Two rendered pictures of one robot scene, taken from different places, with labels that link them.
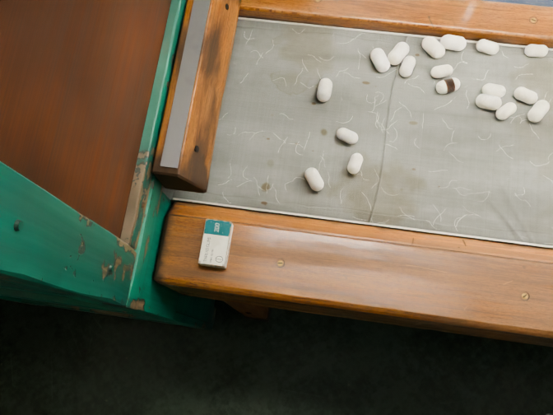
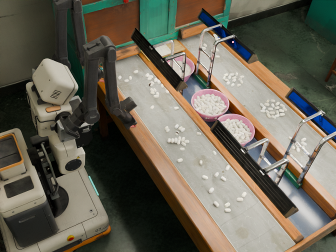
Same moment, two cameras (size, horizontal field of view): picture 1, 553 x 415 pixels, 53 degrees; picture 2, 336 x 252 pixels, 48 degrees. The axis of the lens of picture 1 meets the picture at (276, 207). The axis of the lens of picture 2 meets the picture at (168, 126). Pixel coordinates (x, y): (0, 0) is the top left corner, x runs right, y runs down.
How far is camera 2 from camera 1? 232 cm
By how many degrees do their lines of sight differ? 31
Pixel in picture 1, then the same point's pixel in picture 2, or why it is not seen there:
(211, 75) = (121, 53)
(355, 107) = (136, 77)
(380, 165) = (129, 84)
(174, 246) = not seen: hidden behind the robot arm
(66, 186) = (88, 35)
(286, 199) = not seen: hidden behind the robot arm
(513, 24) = (168, 85)
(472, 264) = (121, 98)
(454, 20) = (161, 78)
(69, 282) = not seen: hidden behind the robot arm
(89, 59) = (103, 28)
